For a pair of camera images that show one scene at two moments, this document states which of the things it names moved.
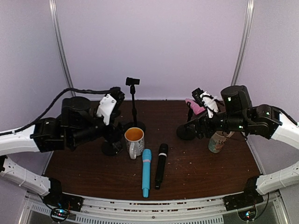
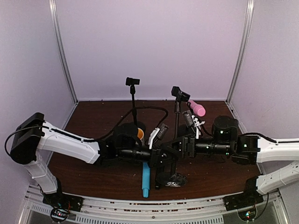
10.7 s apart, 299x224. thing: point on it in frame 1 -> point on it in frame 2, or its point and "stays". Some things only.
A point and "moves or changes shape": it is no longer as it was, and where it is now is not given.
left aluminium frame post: [56, 21] stays
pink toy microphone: [195, 106] stays
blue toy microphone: [146, 155] stays
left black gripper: [110, 131] -> [154, 156]
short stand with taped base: [111, 148] moves or changes shape
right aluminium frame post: [244, 42] stays
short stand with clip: [188, 130] -> [179, 95]
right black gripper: [201, 126] -> [189, 146]
